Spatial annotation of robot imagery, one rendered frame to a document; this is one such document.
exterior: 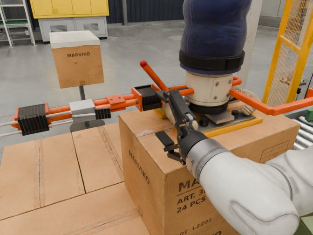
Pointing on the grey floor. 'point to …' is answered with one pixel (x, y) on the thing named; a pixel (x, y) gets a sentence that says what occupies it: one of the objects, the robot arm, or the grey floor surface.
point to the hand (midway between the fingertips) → (161, 114)
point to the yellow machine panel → (71, 17)
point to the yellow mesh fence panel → (303, 51)
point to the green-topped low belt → (17, 27)
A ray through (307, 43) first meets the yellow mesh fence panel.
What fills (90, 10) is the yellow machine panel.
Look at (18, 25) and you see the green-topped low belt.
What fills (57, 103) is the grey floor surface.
